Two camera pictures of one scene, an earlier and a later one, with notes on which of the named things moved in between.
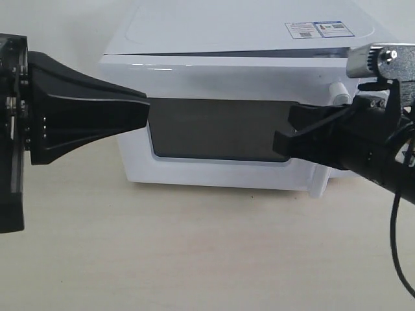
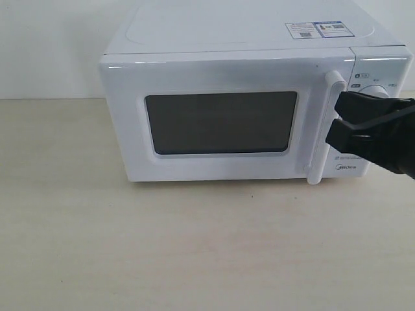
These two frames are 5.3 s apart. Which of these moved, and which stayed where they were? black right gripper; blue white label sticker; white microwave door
Moved: black right gripper
Stayed: blue white label sticker; white microwave door
